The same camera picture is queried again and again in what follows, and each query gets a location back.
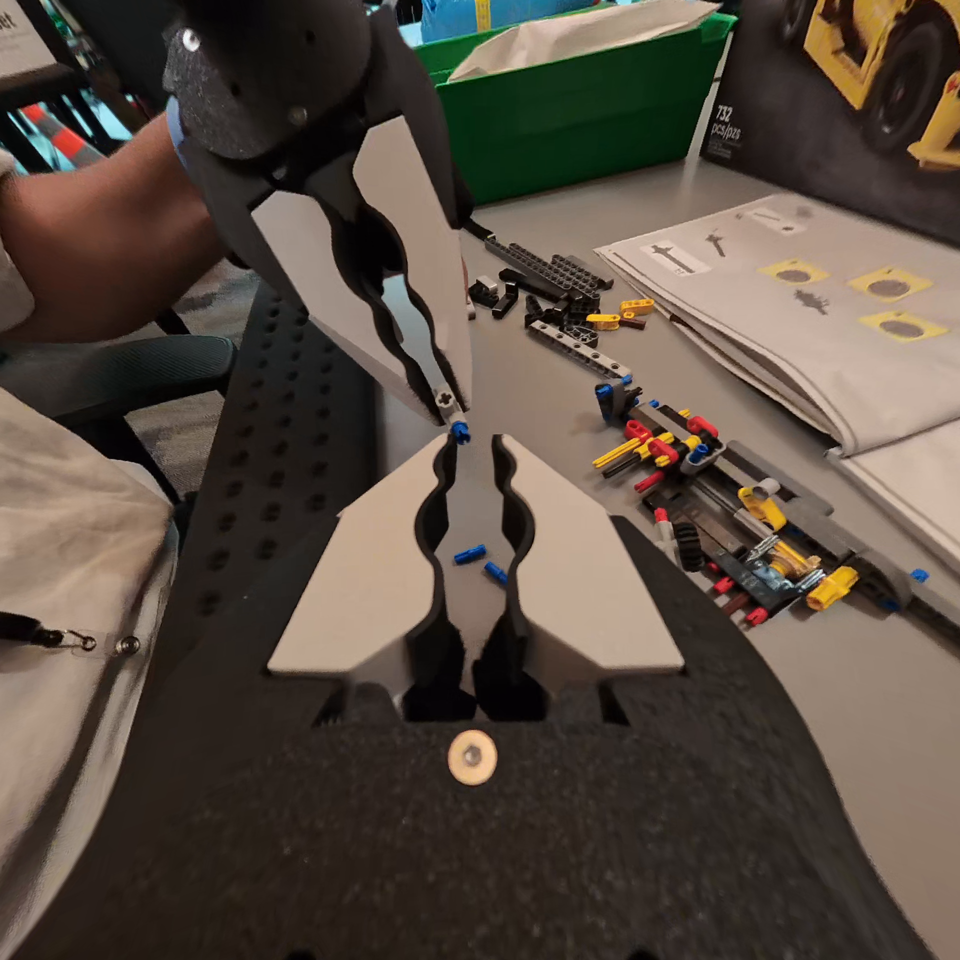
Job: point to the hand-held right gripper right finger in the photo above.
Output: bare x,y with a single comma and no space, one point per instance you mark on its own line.
600,600

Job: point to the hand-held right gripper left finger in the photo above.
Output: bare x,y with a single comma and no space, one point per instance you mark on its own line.
352,600

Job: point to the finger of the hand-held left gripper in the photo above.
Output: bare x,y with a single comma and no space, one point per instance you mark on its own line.
315,262
420,225

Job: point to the grey lego axle connector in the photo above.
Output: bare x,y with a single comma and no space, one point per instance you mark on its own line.
448,397

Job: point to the blue lego pin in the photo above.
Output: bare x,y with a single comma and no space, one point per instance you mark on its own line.
460,431
469,554
495,572

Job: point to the long dark lego chassis assembly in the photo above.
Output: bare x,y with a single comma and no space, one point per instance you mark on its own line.
787,517

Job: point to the person's left forearm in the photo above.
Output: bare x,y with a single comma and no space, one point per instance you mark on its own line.
97,240

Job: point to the small pile of lego beams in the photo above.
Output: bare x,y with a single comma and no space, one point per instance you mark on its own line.
555,274

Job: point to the yellow car lego set box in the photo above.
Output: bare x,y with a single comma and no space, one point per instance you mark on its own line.
787,150

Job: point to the blue wristband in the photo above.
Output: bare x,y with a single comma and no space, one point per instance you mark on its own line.
174,135

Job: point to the green plastic bin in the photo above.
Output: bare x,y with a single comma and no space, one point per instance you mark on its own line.
570,127

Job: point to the blue plastic roll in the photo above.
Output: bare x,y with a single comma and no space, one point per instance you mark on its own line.
457,15

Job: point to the teal mesh office chair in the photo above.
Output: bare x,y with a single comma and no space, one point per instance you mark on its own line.
150,367

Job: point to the orange traffic cone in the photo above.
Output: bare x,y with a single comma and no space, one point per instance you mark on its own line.
67,139

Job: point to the white sign with black pattern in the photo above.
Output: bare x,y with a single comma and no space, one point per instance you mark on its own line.
22,45

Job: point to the white t-shirt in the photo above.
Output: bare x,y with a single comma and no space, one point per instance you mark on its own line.
75,525

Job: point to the open instruction booklet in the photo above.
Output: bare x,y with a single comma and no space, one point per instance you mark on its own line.
787,337

